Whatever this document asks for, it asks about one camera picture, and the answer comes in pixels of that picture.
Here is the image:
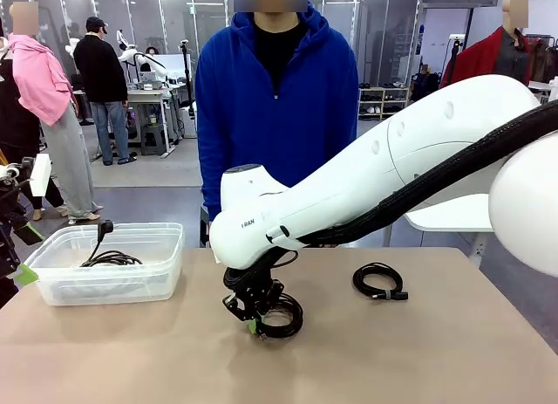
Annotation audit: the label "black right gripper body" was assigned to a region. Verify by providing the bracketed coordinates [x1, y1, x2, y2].
[223, 263, 285, 304]

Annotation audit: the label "white background desk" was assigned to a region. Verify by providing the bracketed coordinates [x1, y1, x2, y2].
[126, 80, 187, 159]

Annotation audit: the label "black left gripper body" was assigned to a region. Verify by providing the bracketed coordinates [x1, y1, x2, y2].
[0, 193, 26, 279]

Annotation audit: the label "mannequin in red cardigan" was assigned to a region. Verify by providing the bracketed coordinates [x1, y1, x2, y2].
[439, 0, 534, 91]

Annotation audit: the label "black power cable with plug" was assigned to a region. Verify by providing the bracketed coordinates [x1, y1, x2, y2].
[80, 219, 145, 269]

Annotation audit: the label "person's right forearm blue sleeve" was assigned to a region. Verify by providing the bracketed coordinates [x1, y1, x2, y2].
[199, 159, 228, 224]

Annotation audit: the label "person in blue hoodie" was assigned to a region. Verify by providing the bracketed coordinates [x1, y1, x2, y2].
[194, 0, 359, 248]

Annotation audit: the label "rack of brown clothes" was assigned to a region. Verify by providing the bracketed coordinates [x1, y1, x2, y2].
[525, 33, 558, 85]

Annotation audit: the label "black USB extension cable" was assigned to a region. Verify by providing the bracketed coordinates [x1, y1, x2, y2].
[351, 262, 410, 302]

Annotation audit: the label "wooden shoe rack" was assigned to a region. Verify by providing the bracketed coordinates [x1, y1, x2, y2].
[357, 86, 411, 120]

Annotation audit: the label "black tripod with camera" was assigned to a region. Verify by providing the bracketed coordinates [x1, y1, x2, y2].
[448, 35, 466, 73]

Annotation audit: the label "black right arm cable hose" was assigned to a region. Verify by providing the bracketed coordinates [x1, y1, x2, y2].
[265, 99, 558, 265]

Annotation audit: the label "clear plastic storage container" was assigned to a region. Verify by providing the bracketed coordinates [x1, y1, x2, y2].
[24, 222, 185, 308]

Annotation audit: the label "man in black jacket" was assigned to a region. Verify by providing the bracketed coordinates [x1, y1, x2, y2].
[72, 16, 137, 166]

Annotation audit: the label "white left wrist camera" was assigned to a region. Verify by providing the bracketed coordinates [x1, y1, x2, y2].
[29, 154, 52, 199]

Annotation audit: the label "black bags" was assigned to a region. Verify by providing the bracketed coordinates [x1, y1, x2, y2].
[410, 63, 442, 103]

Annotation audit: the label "mannequin in pink sweater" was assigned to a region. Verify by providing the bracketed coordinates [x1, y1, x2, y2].
[7, 2, 104, 224]

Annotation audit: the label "white table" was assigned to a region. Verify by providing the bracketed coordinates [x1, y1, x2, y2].
[383, 193, 496, 248]

